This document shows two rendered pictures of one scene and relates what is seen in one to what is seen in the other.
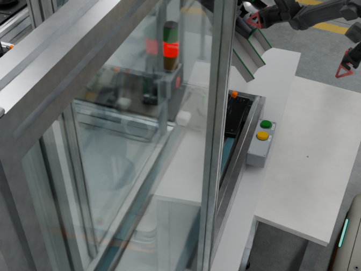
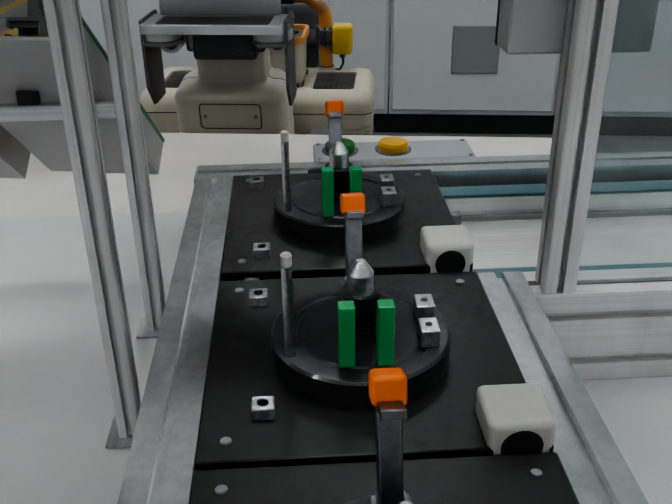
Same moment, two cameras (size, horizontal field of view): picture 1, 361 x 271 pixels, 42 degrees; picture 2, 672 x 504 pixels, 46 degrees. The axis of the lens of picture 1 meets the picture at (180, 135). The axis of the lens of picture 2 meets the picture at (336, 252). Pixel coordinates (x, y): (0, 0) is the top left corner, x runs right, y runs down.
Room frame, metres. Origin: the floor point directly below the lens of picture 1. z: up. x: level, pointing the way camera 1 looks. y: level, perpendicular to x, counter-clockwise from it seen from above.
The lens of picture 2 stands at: (1.77, 0.59, 1.33)
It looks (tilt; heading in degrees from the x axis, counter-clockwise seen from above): 28 degrees down; 248
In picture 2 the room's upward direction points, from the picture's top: 1 degrees counter-clockwise
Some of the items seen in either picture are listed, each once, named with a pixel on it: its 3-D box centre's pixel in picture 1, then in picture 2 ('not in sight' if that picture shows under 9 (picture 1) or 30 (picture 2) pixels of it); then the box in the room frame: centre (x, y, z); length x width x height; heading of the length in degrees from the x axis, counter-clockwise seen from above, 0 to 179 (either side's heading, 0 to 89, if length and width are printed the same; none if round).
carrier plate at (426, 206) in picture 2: (213, 111); (339, 221); (1.48, -0.13, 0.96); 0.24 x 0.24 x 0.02; 72
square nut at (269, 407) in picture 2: not in sight; (263, 408); (1.66, 0.16, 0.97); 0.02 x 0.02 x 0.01; 72
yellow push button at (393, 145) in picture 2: (262, 136); (393, 148); (1.33, -0.31, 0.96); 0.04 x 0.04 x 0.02
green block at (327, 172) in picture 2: not in sight; (327, 192); (1.51, -0.09, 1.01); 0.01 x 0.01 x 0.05; 72
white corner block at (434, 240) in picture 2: not in sight; (446, 253); (1.42, -0.01, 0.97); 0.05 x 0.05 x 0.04; 72
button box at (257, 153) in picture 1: (261, 142); (392, 170); (1.33, -0.31, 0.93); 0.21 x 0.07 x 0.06; 162
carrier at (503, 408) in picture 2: not in sight; (360, 305); (1.56, 0.11, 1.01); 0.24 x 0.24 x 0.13; 72
